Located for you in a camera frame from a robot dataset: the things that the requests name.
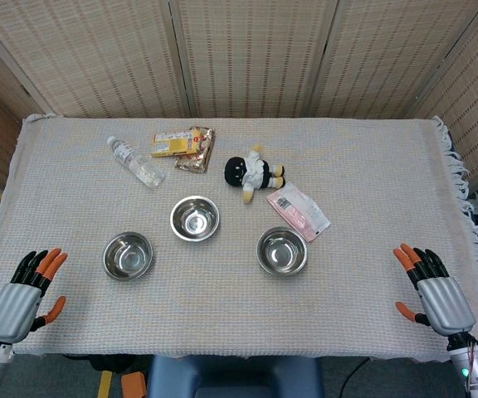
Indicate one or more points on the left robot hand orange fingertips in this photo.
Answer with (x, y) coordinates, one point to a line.
(13, 304)

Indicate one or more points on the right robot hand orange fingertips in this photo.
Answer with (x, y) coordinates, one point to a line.
(446, 302)

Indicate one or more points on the small metal bowl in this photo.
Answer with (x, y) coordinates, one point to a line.
(282, 251)
(194, 219)
(127, 257)

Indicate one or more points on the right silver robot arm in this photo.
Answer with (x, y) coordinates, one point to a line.
(473, 367)

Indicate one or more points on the orange block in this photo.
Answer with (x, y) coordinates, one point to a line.
(134, 385)

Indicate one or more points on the pink sealed packet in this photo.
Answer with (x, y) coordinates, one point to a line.
(299, 211)

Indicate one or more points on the clear plastic water bottle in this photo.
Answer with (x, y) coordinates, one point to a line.
(137, 163)

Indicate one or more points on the light woven tablecloth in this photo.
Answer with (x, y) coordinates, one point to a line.
(222, 307)

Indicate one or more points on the yellow snack packet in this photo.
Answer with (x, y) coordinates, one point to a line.
(172, 143)

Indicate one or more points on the gold brown snack packet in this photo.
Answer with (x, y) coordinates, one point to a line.
(197, 161)

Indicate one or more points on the black white plush doll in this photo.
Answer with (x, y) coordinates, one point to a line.
(239, 170)

